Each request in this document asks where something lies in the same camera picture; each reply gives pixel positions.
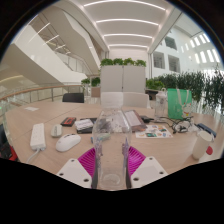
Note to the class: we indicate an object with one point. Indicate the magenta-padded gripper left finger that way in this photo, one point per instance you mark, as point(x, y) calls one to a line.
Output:
point(87, 161)

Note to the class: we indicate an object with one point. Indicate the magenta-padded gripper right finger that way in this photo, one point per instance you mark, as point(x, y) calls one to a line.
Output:
point(136, 161)

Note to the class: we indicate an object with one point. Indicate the small grey-white oval device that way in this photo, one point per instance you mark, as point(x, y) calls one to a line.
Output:
point(56, 130)

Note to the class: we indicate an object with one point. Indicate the clear plastic water bottle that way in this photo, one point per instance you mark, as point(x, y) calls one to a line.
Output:
point(111, 133)

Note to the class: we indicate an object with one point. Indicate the green tote bag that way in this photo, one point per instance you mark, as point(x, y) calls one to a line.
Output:
point(178, 103)

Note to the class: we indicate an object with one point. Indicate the colourful sticker sheet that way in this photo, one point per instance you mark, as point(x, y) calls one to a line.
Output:
point(153, 131)

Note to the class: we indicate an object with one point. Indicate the black power adapter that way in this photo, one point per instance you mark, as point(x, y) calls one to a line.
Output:
point(145, 118)

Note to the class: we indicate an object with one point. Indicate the brown planter with plants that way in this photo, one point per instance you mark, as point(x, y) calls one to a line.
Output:
point(95, 90)

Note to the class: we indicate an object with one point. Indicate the row of green hedge plants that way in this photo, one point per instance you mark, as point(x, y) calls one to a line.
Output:
point(200, 86)

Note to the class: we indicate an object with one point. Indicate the small red black case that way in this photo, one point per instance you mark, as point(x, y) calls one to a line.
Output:
point(68, 121)

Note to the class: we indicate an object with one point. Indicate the ceiling light strips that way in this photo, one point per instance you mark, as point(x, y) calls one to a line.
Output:
point(128, 21)

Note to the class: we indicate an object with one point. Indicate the red black chair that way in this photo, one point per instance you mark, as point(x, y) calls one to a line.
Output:
point(5, 150)

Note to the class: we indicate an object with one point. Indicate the white chair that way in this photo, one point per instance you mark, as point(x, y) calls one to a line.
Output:
point(136, 100)

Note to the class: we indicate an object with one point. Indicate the white computer mouse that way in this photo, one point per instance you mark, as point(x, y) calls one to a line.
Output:
point(67, 142)

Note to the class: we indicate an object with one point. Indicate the white paper sheet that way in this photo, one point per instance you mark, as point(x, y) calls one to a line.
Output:
point(31, 108)

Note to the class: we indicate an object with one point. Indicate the open notebook with paper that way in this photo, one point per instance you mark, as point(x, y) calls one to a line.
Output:
point(136, 120)

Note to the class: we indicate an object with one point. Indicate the green plants atop cabinet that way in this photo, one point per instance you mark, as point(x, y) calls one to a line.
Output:
point(123, 62)

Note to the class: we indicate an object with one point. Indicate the white power strip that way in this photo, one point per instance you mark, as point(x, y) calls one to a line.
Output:
point(38, 136)

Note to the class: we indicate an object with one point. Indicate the wooden handrail glass railing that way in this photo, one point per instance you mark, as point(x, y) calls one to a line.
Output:
point(33, 91)

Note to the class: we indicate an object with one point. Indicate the white cabinet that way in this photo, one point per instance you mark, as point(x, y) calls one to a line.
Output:
point(123, 78)

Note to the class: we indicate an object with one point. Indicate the clear lidded tumbler bottle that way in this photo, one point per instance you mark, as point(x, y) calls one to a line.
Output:
point(161, 105)

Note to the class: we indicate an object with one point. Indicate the small white box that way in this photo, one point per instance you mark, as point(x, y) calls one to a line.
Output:
point(83, 124)

